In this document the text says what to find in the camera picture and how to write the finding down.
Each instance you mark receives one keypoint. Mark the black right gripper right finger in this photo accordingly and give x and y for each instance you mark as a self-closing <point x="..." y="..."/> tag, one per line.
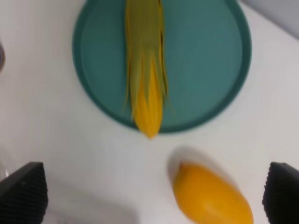
<point x="281" y="194"/>

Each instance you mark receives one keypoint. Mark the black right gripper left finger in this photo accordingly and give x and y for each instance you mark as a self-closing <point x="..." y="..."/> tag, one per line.
<point x="24" y="195"/>

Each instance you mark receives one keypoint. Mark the corn cob with green husk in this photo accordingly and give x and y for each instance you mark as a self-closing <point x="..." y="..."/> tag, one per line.
<point x="147" y="83"/>

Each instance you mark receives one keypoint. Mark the yellow mango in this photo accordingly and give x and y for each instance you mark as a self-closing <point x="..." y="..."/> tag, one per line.
<point x="206" y="198"/>

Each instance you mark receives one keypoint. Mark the teal round plate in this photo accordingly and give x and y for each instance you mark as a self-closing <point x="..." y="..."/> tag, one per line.
<point x="207" y="51"/>

